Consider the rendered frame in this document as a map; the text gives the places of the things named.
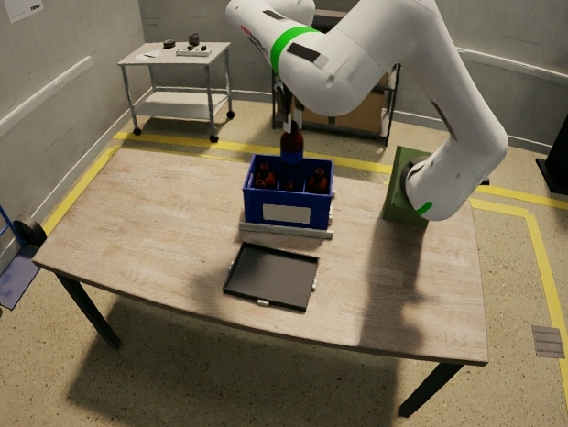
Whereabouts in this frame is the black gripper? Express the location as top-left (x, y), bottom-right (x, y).
top-left (272, 79), bottom-right (304, 133)

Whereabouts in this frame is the blue plastic crate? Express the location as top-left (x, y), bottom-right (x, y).
top-left (243, 154), bottom-right (333, 230)

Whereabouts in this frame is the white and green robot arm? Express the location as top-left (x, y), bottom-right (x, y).
top-left (225, 0), bottom-right (508, 222)

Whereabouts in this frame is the brown glass bottle with blue band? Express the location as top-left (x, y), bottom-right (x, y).
top-left (280, 121), bottom-right (304, 169)

